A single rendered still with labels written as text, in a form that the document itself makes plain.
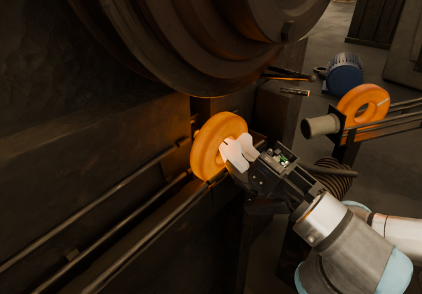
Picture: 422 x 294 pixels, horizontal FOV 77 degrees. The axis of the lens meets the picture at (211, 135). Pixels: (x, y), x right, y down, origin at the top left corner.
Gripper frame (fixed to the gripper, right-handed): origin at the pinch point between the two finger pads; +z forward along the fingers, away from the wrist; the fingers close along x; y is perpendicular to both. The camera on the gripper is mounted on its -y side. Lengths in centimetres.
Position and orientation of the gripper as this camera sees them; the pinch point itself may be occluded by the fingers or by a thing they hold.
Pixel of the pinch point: (222, 144)
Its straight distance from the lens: 55.5
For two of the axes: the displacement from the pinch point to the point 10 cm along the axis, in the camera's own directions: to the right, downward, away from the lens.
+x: -6.7, 4.1, -6.1
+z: -7.0, -6.2, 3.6
